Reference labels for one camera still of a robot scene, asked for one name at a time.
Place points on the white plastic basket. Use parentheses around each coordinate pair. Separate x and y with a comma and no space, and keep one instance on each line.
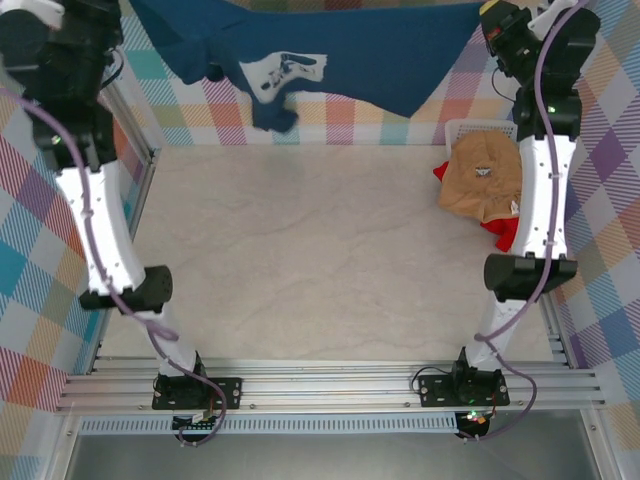
(457,127)

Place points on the grey metal sheet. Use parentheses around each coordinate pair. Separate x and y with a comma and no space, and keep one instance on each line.
(325,457)

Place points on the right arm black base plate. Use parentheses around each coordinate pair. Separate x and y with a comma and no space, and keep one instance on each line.
(435,392)

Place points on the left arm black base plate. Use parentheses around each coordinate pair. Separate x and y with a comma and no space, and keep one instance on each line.
(227,392)

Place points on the tan t-shirt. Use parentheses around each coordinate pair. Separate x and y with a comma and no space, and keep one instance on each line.
(480,190)

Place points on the aluminium corner post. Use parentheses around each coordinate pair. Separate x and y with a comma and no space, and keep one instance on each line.
(135,125)

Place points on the aluminium mounting rail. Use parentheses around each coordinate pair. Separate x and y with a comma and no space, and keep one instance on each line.
(325,385)

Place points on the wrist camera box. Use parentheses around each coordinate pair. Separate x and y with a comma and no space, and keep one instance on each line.
(42,11)
(550,17)

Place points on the navy blue t-shirt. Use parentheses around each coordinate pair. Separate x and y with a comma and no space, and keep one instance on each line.
(375,60)

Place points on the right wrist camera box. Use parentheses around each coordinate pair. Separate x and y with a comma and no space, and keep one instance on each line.
(550,17)

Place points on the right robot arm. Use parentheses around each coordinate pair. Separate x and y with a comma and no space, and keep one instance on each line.
(542,200)

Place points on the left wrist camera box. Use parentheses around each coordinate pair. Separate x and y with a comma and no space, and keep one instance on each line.
(42,11)

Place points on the red t-shirt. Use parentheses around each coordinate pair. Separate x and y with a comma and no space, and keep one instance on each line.
(502,232)

